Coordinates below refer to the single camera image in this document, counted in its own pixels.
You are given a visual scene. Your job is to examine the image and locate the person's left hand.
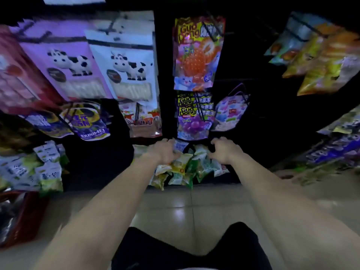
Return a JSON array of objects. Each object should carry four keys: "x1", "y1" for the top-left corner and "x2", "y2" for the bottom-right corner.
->
[{"x1": 142, "y1": 138, "x2": 183, "y2": 166}]

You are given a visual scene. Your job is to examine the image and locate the person's right hand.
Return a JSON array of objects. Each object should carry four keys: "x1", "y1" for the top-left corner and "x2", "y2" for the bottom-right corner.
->
[{"x1": 207, "y1": 136, "x2": 245, "y2": 166}]

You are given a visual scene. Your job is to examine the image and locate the pile of striped snack packets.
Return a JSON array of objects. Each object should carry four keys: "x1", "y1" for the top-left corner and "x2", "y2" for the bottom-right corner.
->
[{"x1": 132, "y1": 139, "x2": 230, "y2": 191}]

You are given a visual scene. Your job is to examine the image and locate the purple cat candy bag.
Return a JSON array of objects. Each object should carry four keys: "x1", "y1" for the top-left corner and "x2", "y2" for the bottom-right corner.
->
[{"x1": 176, "y1": 91, "x2": 217, "y2": 141}]

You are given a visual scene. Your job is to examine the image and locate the white cow print snack packet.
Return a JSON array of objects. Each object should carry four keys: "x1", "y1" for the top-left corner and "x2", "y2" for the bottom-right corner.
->
[{"x1": 84, "y1": 11, "x2": 160, "y2": 110}]

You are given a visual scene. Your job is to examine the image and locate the purple yellow snack packet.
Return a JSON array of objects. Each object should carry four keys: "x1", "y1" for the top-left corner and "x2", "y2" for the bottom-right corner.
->
[
  {"x1": 19, "y1": 111, "x2": 74, "y2": 139},
  {"x1": 59, "y1": 102, "x2": 112, "y2": 141}
]

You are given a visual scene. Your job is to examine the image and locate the row of blue purple snack packets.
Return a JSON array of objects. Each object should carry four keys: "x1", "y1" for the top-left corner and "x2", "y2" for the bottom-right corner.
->
[{"x1": 305, "y1": 133, "x2": 360, "y2": 166}]

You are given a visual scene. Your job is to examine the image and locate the stack of green potato packets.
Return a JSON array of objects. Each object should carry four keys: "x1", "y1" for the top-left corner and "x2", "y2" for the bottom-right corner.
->
[{"x1": 0, "y1": 140, "x2": 69, "y2": 197}]

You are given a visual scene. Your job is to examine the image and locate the green yellow snack packet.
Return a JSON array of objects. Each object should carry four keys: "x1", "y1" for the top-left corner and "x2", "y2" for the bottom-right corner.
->
[{"x1": 317, "y1": 105, "x2": 360, "y2": 136}]

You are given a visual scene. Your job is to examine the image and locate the yellow orange snack packet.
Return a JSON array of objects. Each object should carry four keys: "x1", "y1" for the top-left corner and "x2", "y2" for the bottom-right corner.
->
[
  {"x1": 297, "y1": 30, "x2": 360, "y2": 96},
  {"x1": 282, "y1": 24, "x2": 347, "y2": 79}
]

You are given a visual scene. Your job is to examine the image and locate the white blue snack packet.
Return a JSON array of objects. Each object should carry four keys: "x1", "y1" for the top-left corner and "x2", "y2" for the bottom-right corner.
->
[{"x1": 264, "y1": 12, "x2": 328, "y2": 66}]

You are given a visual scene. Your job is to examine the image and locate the purple cow print snack packet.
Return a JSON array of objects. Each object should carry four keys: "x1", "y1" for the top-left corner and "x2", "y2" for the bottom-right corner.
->
[{"x1": 10, "y1": 19, "x2": 113, "y2": 100}]

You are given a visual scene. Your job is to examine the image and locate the red pink snack packet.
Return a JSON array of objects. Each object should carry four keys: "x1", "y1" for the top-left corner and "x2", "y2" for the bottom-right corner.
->
[{"x1": 0, "y1": 25, "x2": 64, "y2": 116}]

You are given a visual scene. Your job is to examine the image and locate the person's left forearm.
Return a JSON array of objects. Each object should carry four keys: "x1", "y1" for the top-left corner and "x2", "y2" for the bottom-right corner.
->
[{"x1": 31, "y1": 154, "x2": 162, "y2": 270}]

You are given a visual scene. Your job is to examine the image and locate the person's right forearm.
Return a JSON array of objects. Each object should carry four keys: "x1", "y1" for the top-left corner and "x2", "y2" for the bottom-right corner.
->
[{"x1": 229, "y1": 153, "x2": 360, "y2": 270}]

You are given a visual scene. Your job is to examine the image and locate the black shorts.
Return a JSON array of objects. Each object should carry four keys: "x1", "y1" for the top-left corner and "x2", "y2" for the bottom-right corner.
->
[{"x1": 111, "y1": 222, "x2": 272, "y2": 270}]

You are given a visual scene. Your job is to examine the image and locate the red shopping basket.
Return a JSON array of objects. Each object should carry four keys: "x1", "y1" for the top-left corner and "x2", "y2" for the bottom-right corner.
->
[{"x1": 0, "y1": 190, "x2": 50, "y2": 249}]

